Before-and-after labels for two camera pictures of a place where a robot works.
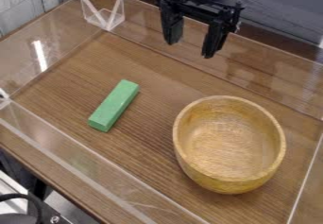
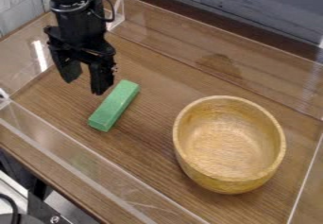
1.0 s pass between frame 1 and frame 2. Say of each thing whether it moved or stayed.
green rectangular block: stayed
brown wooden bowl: stayed
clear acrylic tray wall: stayed
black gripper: moved
